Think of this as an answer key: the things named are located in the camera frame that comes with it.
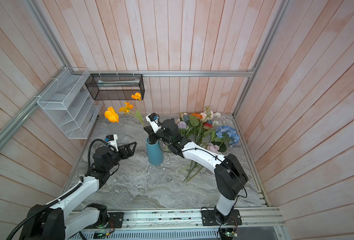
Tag lilac pompom flower spray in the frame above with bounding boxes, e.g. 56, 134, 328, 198
177, 121, 194, 138

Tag teal ceramic vase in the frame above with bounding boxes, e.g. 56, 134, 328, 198
146, 137, 164, 166

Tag orange gerbera stem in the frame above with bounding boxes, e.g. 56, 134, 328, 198
188, 113, 203, 128

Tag yellow poppy spray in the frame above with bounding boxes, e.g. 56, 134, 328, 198
104, 93, 145, 127

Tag peach rose spray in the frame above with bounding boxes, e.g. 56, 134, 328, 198
199, 107, 221, 121

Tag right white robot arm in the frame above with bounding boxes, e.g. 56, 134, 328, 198
144, 113, 248, 219

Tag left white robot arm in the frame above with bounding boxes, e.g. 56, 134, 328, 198
7, 135, 137, 240

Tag clear glass vase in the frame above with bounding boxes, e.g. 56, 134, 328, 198
105, 119, 126, 144

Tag red gerbera stem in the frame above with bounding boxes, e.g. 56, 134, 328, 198
202, 122, 213, 130

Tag blue hydrangea stem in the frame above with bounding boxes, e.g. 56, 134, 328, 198
211, 126, 240, 153

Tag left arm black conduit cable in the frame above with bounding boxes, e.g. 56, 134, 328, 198
5, 138, 115, 240

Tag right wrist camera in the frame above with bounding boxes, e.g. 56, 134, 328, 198
146, 113, 162, 133

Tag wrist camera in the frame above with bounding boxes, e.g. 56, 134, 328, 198
146, 113, 162, 133
105, 135, 118, 152

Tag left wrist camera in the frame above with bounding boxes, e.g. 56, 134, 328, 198
105, 135, 118, 152

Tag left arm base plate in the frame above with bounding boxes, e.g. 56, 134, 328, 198
86, 212, 124, 231

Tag black mesh wall basket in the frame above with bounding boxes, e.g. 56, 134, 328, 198
85, 73, 145, 101

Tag white wire shelf rack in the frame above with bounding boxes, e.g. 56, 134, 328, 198
37, 68, 102, 140

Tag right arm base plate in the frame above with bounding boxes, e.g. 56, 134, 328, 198
200, 207, 242, 227

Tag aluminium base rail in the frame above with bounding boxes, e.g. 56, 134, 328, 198
68, 207, 291, 240

